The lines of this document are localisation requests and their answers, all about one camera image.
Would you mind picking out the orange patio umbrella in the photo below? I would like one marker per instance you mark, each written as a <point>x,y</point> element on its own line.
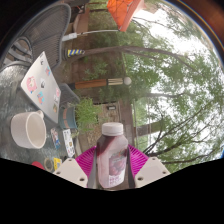
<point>125,13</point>

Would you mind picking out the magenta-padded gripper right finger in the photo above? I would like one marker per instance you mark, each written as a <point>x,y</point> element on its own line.
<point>137,160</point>

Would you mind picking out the leaning tree pale trunk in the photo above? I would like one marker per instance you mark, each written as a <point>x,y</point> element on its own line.
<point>133,50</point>

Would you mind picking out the green plant in blue pot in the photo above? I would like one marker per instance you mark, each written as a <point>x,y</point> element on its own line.
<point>85,115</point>

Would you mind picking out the silver laptop with stickers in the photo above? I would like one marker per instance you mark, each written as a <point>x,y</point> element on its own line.
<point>41,83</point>

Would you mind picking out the blue yellow striped bollard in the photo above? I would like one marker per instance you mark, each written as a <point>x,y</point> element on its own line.
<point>76,52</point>

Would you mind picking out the yellow card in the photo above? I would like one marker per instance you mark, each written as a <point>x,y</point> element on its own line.
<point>57,163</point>

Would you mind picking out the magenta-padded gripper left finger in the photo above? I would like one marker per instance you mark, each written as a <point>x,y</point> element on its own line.
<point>83,161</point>

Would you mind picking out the white cup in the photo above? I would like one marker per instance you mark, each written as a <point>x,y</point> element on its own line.
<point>23,128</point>

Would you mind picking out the pink juice bottle white cap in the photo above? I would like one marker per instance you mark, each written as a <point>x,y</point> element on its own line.
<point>111,156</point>

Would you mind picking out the tall tree dark trunk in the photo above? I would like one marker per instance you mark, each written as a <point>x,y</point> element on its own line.
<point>160,151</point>

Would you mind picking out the wooden lamp post white globe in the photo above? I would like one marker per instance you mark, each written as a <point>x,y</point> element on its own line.
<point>93,83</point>

